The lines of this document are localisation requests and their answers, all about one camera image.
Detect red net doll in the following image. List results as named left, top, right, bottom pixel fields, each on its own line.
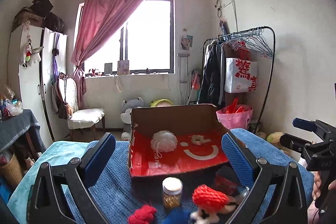
left=190, top=184, right=238, bottom=224

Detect red yarn ball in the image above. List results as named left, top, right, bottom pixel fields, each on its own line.
left=127, top=205, right=157, bottom=224

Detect person right hand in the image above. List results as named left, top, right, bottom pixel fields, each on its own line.
left=312, top=172, right=336, bottom=201

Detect dark patterned square box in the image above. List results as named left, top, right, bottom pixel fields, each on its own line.
left=213, top=165, right=249, bottom=197

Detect wicker basket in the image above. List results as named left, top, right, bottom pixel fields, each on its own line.
left=1, top=155, right=23, bottom=189

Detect blue knitted blanket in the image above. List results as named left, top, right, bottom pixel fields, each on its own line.
left=63, top=128, right=315, bottom=224

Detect light blue towel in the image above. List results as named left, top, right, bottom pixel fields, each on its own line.
left=7, top=141, right=89, bottom=223

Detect pink plastic bag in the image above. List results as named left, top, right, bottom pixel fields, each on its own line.
left=217, top=98, right=253, bottom=130

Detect beige fluffy scrunchie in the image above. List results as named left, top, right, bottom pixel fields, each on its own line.
left=191, top=135, right=206, bottom=145

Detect dark cloth side table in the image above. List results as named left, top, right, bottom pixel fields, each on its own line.
left=0, top=109, right=46, bottom=160

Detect cardboard box red inside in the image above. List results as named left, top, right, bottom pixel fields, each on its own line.
left=127, top=103, right=247, bottom=182

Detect glass jar golden capsules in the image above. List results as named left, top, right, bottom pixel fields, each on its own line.
left=162, top=177, right=183, bottom=209

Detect white red paper bag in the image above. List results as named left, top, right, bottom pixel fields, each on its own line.
left=224, top=48, right=258, bottom=94

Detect dark hanging clothes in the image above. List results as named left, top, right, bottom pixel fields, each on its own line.
left=198, top=41, right=226, bottom=109

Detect chair with white cover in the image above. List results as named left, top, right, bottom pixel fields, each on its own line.
left=56, top=73, right=106, bottom=141

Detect white mesh bath pouf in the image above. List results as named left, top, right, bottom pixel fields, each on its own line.
left=150, top=130, right=178, bottom=152

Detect black clothes rack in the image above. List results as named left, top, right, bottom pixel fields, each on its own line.
left=200, top=31, right=275, bottom=133

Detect grey plush toy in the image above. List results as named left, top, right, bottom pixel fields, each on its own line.
left=120, top=97, right=144, bottom=141

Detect yellow green plush toy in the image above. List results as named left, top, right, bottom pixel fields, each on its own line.
left=150, top=98, right=174, bottom=107

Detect crutch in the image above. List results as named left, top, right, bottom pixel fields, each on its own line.
left=177, top=53, right=189, bottom=105

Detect hanging doll toy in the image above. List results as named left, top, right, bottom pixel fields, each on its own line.
left=19, top=23, right=44, bottom=68

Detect white wardrobe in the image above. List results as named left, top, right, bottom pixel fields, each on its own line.
left=7, top=24, right=68, bottom=147

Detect window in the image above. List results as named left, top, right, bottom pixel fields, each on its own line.
left=82, top=0, right=175, bottom=77

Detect bags atop wardrobe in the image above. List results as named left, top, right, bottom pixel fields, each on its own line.
left=11, top=0, right=64, bottom=34

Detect pink curtain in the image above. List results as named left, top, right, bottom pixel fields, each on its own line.
left=71, top=0, right=144, bottom=108

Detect blue wire hangers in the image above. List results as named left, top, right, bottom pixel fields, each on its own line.
left=204, top=26, right=276, bottom=59

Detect wall photo poster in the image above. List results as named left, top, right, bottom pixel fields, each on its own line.
left=179, top=35, right=193, bottom=51

